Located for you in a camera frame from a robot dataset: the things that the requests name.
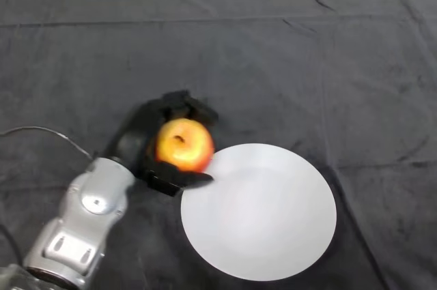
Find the black velvet cloth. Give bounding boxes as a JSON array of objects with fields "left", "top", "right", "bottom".
[{"left": 0, "top": 0, "right": 437, "bottom": 290}]

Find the thin black cable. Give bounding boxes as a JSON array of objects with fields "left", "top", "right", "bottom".
[{"left": 0, "top": 126, "right": 94, "bottom": 161}]

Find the red yellow apple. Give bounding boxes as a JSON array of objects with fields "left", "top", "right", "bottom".
[{"left": 155, "top": 117, "right": 215, "bottom": 173}]

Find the white round plate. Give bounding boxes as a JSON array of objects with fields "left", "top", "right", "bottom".
[{"left": 180, "top": 143, "right": 337, "bottom": 282}]

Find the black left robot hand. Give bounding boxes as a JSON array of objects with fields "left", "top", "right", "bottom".
[{"left": 104, "top": 89, "right": 220, "bottom": 198}]

